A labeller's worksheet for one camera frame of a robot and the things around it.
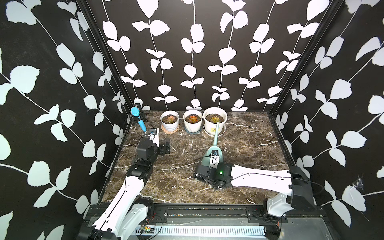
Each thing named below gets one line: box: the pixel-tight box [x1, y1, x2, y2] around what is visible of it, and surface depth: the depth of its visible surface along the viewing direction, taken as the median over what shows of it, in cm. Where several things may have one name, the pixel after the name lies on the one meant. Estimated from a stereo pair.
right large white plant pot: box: [203, 107, 228, 135], surface depth 106 cm
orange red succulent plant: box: [188, 114, 199, 123], surface depth 106 cm
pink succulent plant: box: [161, 114, 179, 124], surface depth 106 cm
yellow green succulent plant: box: [211, 116, 221, 124], surface depth 105 cm
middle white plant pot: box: [183, 109, 203, 133], surface depth 106 cm
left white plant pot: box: [160, 110, 180, 132], surface depth 106 cm
